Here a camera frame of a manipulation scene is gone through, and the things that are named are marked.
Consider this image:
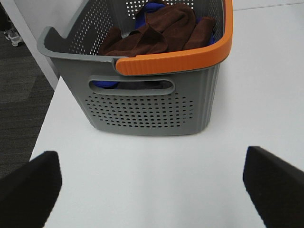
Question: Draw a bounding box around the blue towel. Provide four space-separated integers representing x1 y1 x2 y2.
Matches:
134 0 167 30

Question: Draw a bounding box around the brown towel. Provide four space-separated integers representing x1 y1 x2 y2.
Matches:
98 3 215 57

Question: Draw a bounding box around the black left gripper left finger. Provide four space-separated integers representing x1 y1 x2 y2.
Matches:
0 151 62 228

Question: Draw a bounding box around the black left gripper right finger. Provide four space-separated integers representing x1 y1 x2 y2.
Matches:
243 146 304 228

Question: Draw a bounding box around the white sneaker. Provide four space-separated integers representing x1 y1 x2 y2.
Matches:
3 28 24 47

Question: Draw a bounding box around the grey orange laundry basket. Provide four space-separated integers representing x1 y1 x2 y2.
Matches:
37 0 233 136

